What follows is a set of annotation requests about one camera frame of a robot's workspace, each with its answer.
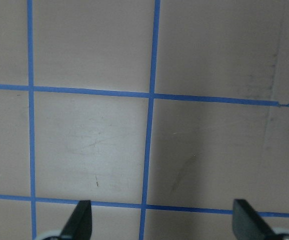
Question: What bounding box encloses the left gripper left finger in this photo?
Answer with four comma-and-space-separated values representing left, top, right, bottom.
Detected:
59, 200, 93, 240

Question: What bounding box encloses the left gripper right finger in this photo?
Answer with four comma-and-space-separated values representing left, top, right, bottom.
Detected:
232, 199, 280, 240

